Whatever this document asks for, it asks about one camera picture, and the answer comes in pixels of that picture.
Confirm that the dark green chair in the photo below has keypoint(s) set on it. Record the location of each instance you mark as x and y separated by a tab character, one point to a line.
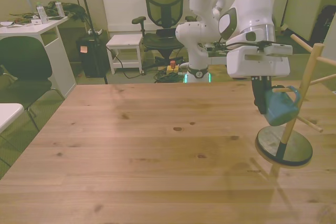
23	58

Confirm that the blue enamel mug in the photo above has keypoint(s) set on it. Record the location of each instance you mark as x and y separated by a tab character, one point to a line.
281	108

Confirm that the white bowl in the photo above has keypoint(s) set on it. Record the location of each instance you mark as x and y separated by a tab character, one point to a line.
6	23

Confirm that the small white box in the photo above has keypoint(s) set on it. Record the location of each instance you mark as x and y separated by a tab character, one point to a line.
36	21

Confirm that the black tripod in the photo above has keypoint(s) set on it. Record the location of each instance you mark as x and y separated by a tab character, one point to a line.
84	1

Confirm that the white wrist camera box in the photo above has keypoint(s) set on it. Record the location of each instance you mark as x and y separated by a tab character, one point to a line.
278	50

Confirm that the black mesh office chair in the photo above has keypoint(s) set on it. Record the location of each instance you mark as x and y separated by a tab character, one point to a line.
164	3

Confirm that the white table corner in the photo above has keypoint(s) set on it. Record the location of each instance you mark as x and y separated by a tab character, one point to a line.
8	113

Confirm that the yellow emergency stop button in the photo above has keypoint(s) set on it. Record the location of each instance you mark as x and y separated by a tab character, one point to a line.
172	68

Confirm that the white desk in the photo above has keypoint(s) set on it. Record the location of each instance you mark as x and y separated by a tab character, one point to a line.
23	30

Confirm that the clear plastic bottle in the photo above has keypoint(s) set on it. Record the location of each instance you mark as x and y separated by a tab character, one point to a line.
60	9
42	14

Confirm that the white low stool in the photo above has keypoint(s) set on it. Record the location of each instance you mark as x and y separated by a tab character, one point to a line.
123	41

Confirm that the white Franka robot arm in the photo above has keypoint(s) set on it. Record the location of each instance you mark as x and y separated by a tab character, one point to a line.
252	6

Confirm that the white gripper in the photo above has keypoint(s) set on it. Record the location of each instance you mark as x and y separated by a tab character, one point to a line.
257	66

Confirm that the orange sticky note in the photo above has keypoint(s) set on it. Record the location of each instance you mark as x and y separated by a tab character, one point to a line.
84	49

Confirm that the black bag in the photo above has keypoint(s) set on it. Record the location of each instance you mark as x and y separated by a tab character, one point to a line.
325	24

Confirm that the camouflage cloth pile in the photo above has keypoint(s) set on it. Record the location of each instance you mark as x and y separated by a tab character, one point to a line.
73	10

